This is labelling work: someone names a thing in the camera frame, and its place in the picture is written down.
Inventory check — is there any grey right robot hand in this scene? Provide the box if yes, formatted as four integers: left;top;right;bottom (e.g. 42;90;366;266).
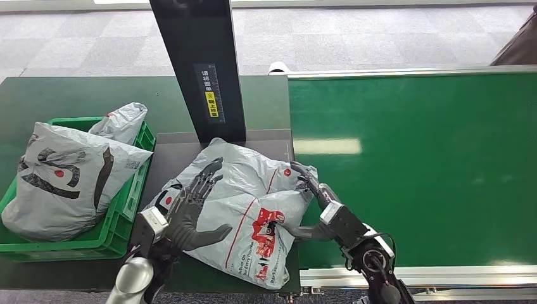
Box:
281;161;341;243

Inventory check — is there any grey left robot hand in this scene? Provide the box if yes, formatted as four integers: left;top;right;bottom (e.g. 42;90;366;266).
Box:
167;156;234;253

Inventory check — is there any grey red-print mailer bag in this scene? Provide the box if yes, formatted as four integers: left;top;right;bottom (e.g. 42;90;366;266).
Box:
144;137;320;291

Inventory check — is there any white conveyor roller end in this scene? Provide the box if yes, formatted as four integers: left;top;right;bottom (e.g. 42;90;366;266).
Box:
268;61;290;77

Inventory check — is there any green conveyor belt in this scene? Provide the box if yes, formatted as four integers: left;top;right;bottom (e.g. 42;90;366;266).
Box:
287;73;537;269

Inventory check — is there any green plastic crate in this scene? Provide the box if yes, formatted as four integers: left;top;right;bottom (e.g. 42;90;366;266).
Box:
0;116;157;263

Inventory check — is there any black scanner platform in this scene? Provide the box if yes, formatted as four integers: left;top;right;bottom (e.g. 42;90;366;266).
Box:
138;129;303;253

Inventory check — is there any black yellow ruler label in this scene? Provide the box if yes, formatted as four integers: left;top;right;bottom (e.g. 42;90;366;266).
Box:
193;63;227;125

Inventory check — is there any small grey mailer bag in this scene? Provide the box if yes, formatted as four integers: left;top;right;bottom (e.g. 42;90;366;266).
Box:
88;102;148;146

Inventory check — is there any large grey logo mailer bag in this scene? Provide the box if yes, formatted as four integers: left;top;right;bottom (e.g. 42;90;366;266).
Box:
1;122;154;243

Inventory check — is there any black scanner column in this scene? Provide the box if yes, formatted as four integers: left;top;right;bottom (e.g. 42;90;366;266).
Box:
149;0;247;144

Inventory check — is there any person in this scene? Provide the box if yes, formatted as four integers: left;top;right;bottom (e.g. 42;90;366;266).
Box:
491;6;537;67

